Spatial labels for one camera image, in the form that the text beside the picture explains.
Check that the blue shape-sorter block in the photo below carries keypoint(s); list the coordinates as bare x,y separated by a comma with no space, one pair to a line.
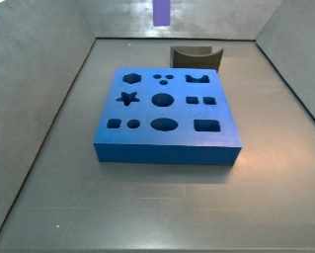
167,115

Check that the dark grey curved holder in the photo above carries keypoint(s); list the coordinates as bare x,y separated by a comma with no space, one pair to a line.
198,57

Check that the purple vertical strip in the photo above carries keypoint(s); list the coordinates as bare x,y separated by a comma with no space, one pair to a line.
161,13

